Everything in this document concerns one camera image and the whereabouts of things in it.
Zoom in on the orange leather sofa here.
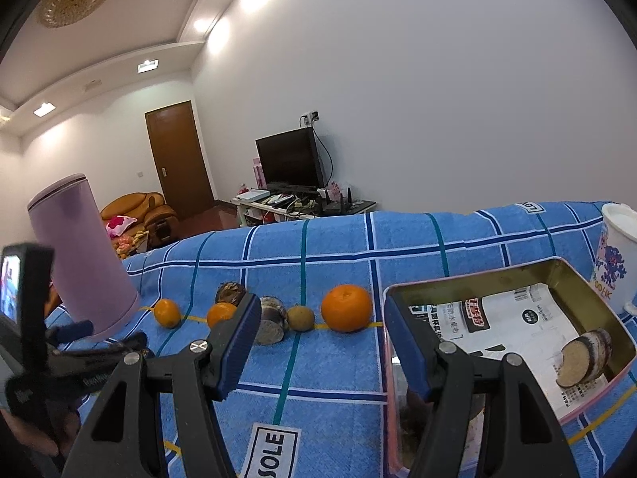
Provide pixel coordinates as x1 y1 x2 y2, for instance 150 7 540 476
100 192 180 256

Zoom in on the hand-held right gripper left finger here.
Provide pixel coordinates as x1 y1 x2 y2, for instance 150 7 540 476
60 294 263 478

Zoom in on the cut taro piece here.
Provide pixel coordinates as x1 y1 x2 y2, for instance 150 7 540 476
251 296 289 345

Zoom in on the black power cable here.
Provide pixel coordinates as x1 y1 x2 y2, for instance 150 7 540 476
313 126 334 181

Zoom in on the pink metal tin box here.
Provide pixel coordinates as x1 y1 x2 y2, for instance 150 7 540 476
383 257 637 478

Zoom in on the large orange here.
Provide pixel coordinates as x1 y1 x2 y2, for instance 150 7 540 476
321 284 373 333

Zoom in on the taro slice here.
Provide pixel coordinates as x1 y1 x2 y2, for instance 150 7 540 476
555 327 614 389

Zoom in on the blue plaid blanket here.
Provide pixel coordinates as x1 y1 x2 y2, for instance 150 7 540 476
40 202 637 478

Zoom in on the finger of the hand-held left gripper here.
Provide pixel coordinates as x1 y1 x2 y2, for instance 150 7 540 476
47 333 149 399
46 319 96 348

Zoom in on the brown wooden door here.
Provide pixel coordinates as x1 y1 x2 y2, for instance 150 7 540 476
145 100 216 221

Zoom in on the small orange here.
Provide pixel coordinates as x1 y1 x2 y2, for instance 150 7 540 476
154 299 182 329
206 302 238 329

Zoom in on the black television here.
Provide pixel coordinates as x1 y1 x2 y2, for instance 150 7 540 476
255 127 326 190

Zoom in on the person's left hand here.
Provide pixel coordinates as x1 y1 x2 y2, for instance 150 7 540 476
0 401 83 464

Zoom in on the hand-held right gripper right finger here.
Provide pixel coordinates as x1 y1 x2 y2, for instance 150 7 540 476
385 294 589 478

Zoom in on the whole brown taro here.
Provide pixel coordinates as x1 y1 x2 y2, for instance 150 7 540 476
215 282 247 306

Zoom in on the printed paper sheet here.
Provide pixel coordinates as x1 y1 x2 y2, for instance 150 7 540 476
408 283 622 411

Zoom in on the purple kettle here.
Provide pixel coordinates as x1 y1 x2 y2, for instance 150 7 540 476
27 173 141 343

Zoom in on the white printed mug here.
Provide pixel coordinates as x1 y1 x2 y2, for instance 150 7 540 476
590 202 637 312

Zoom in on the brown kiwi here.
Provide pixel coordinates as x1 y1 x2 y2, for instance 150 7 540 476
287 306 315 332

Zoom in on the white tv stand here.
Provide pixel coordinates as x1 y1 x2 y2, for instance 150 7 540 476
231 193 377 231

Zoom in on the pink patterned cushion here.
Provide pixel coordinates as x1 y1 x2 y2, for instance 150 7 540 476
106 215 137 238

